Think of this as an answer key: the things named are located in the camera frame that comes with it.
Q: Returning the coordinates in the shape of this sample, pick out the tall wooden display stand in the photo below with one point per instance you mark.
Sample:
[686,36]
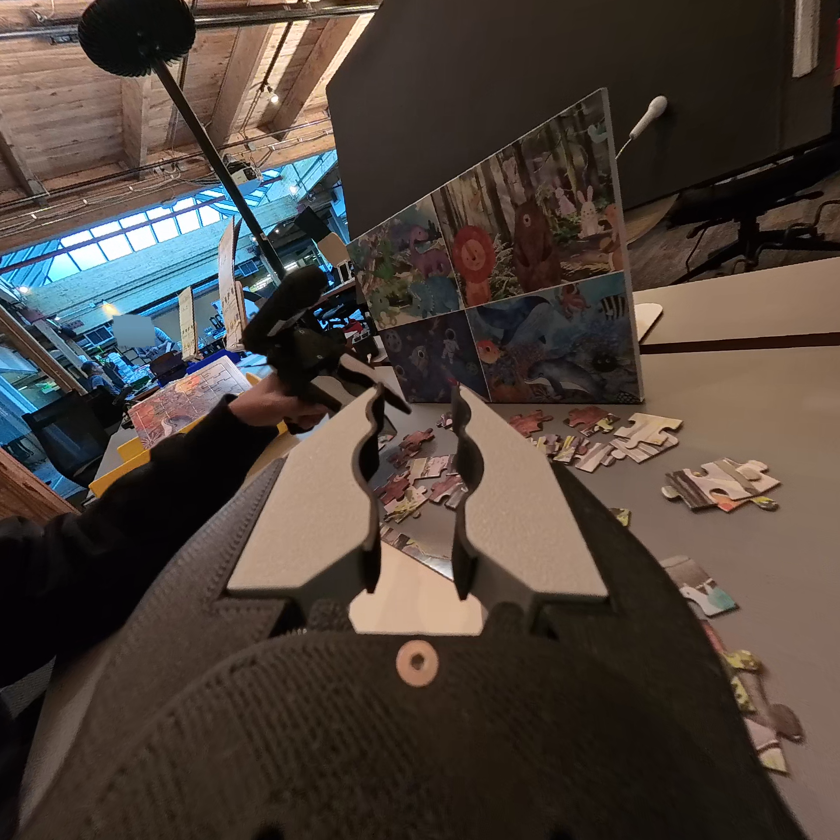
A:
[229,282]

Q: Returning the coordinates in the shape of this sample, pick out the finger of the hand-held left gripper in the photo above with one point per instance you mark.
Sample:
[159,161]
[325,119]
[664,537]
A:
[338,394]
[384,394]

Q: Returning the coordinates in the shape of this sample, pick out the small wooden display stand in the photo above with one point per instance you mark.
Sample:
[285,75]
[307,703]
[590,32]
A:
[186,321]

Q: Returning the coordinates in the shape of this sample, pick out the lion jigsaw puzzle board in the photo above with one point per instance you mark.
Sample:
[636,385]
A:
[413,590]

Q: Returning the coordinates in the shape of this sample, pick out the yellow plastic bin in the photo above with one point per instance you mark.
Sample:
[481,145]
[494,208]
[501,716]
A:
[124,469]

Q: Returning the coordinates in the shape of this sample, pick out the white round stand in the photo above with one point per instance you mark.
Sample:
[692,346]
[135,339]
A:
[646,321]

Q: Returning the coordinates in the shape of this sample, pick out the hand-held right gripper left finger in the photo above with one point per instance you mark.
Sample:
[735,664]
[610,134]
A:
[302,525]

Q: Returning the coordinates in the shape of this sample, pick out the person's left forearm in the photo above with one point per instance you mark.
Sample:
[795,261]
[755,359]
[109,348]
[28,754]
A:
[131,525]

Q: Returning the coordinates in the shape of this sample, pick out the person's left hand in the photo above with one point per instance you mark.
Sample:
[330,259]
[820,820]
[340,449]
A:
[269,407]

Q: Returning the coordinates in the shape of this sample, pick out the black partition panel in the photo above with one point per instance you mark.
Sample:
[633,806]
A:
[492,98]

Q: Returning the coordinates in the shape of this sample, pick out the silver metal bar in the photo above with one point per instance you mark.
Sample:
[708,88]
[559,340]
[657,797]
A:
[804,39]

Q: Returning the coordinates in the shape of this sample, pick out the colourful animal puzzle box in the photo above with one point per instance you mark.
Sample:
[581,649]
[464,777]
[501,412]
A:
[525,295]

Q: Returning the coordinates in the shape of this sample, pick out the black pole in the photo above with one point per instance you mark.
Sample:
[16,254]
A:
[197,131]

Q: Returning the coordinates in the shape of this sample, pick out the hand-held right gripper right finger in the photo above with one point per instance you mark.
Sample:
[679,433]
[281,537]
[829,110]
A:
[531,531]

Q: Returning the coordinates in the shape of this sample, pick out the orange patterned assembled puzzle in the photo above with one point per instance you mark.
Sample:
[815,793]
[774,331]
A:
[184,400]

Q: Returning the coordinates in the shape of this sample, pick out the pile of puzzle pieces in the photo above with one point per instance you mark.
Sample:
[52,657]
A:
[590,446]

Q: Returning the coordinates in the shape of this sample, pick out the wooden beam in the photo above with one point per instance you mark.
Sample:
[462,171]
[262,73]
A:
[33,489]

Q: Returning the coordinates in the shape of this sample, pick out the joined grey puzzle pieces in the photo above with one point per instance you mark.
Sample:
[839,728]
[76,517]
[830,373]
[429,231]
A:
[722,485]

